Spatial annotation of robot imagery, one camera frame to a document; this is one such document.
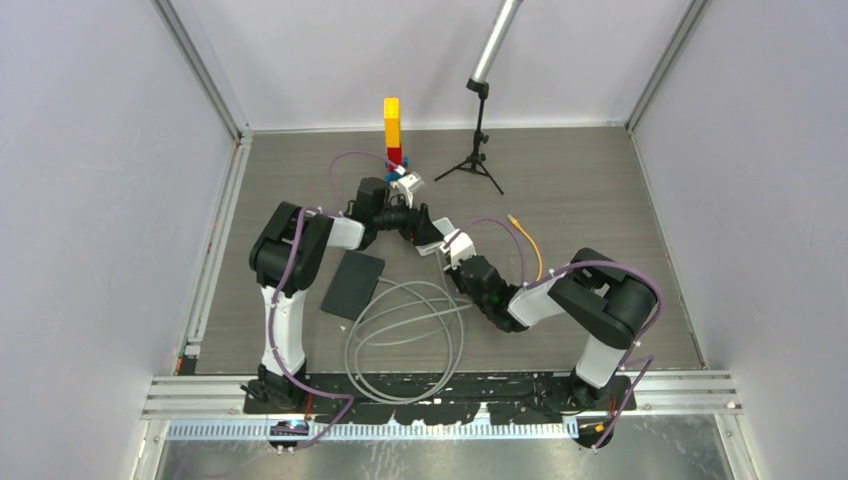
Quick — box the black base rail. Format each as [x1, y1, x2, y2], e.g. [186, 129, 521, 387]
[241, 371, 636, 447]

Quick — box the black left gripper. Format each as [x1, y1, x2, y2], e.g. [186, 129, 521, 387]
[375, 193, 445, 249]

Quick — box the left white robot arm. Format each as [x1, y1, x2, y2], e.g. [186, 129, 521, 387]
[245, 173, 443, 414]

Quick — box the black tripod with silver pole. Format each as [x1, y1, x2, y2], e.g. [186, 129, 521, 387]
[434, 0, 523, 195]

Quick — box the dark grey foam pad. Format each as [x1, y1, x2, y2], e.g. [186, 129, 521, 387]
[320, 251, 386, 321]

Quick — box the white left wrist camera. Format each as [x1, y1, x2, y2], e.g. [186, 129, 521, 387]
[389, 165, 425, 208]

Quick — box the colourful toy block tower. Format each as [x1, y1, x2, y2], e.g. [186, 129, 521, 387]
[383, 97, 408, 183]

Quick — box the white network switch box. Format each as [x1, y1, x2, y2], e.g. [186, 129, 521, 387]
[416, 217, 456, 257]

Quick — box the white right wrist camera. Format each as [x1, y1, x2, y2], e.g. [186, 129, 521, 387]
[439, 229, 477, 269]

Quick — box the yellow ethernet cable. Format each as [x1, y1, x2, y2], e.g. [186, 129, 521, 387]
[506, 213, 545, 283]

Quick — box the grey ethernet cable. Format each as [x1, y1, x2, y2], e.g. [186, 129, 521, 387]
[343, 254, 476, 405]

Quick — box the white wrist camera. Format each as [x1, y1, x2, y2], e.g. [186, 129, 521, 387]
[439, 229, 477, 269]
[389, 165, 425, 208]

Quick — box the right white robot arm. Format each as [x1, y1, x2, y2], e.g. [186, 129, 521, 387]
[444, 248, 663, 411]

